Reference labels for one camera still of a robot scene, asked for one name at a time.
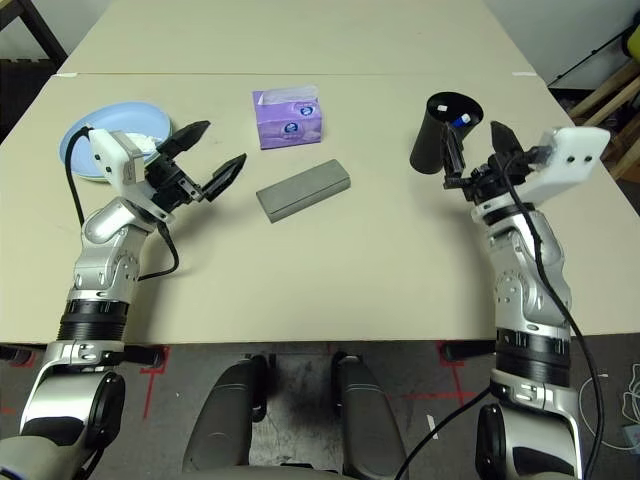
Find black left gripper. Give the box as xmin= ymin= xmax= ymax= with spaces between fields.
xmin=144 ymin=119 xmax=248 ymax=211

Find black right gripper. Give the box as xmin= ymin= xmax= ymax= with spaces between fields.
xmin=442 ymin=120 xmax=531 ymax=202

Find white tissue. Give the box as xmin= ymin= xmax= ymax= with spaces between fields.
xmin=124 ymin=132 xmax=164 ymax=151

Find blue plastic plate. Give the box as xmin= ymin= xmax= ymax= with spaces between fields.
xmin=58 ymin=101 xmax=172 ymax=181

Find grey glasses case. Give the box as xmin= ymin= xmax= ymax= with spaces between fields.
xmin=255 ymin=158 xmax=351 ymax=224

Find black plastic cup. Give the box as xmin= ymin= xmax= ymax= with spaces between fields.
xmin=409 ymin=91 xmax=485 ymax=176

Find purple tissue box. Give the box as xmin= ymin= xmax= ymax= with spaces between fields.
xmin=251 ymin=83 xmax=325 ymax=150

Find yellow-green object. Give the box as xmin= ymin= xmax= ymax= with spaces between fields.
xmin=622 ymin=27 xmax=640 ymax=64

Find black foam floor mats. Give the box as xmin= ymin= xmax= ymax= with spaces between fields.
xmin=0 ymin=58 xmax=66 ymax=146

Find black table foot bar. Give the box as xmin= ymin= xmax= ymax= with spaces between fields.
xmin=122 ymin=345 xmax=169 ymax=370
xmin=443 ymin=340 xmax=499 ymax=362
xmin=0 ymin=344 xmax=34 ymax=366

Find red tape cross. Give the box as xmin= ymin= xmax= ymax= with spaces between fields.
xmin=399 ymin=364 xmax=479 ymax=407

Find grey robot left leg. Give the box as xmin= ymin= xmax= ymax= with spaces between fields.
xmin=182 ymin=354 xmax=277 ymax=474

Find grey robot leg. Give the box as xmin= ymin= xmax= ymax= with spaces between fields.
xmin=332 ymin=352 xmax=411 ymax=480
xmin=182 ymin=354 xmax=277 ymax=474

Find grey robot right leg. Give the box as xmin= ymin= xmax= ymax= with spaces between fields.
xmin=332 ymin=352 xmax=411 ymax=480

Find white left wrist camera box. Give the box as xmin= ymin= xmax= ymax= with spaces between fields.
xmin=88 ymin=128 xmax=176 ymax=221

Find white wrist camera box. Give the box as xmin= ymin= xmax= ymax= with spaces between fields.
xmin=88 ymin=128 xmax=176 ymax=221
xmin=509 ymin=126 xmax=612 ymax=204

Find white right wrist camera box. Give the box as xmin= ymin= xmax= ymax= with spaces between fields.
xmin=509 ymin=126 xmax=612 ymax=204

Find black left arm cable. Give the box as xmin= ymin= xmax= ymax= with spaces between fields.
xmin=65 ymin=125 xmax=180 ymax=281

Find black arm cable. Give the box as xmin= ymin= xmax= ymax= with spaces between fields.
xmin=65 ymin=125 xmax=180 ymax=281
xmin=394 ymin=144 xmax=606 ymax=480

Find wooden furniture frame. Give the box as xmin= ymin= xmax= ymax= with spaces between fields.
xmin=569 ymin=62 xmax=640 ymax=184

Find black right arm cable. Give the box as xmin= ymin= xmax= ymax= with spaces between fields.
xmin=394 ymin=144 xmax=606 ymax=480

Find black frame side table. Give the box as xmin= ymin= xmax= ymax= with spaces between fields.
xmin=0 ymin=0 xmax=69 ymax=64

